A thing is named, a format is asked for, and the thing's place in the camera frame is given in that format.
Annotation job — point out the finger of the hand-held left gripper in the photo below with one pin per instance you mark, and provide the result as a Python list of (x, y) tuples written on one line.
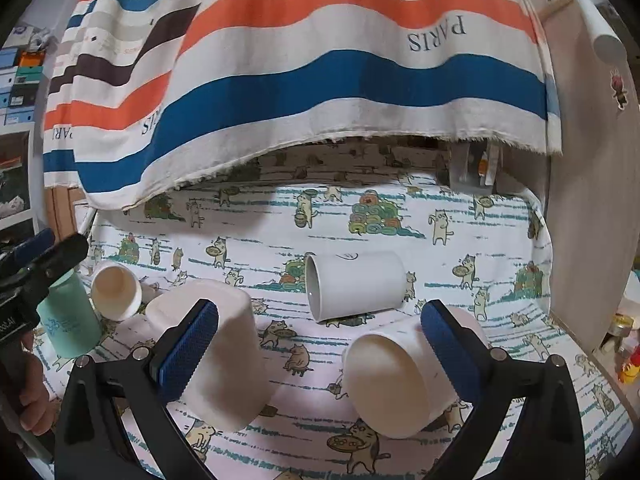
[(67, 255), (35, 247)]

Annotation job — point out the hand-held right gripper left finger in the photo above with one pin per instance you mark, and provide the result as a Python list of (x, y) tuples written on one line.
[(187, 357)]

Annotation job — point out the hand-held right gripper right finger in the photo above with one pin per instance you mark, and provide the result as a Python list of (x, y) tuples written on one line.
[(450, 355)]

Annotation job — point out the white ceramic mug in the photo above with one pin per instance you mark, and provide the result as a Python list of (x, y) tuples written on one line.
[(357, 285)]

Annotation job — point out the tall white cup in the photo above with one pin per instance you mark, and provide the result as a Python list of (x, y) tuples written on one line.
[(220, 355)]

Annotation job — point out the teal cup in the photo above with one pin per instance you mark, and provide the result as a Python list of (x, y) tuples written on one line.
[(70, 320)]

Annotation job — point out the wide white cup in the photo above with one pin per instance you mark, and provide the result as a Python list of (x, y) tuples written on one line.
[(395, 380)]

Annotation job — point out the small white cup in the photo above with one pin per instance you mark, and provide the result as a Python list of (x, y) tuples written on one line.
[(116, 297)]

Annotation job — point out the person's left hand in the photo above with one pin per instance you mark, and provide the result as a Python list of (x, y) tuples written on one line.
[(35, 400)]

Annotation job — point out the cat printed tablecloth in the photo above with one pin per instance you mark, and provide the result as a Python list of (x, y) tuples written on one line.
[(380, 230)]

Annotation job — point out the stack of storage boxes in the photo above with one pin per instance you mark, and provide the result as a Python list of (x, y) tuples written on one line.
[(22, 85)]

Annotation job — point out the glass jar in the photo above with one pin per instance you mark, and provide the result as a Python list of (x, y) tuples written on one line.
[(617, 332)]

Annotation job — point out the yellow bottle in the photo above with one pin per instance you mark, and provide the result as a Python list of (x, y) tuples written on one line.
[(629, 365)]

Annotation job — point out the wooden cabinet panel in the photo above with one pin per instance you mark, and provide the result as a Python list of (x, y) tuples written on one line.
[(585, 200)]

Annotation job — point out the striped cloth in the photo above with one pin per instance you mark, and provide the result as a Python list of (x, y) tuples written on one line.
[(320, 80)]

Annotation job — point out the cartoon sticker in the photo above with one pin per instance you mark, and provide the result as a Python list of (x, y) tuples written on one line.
[(620, 89)]

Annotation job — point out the white tube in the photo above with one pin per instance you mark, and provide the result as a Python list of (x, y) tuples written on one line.
[(597, 22)]

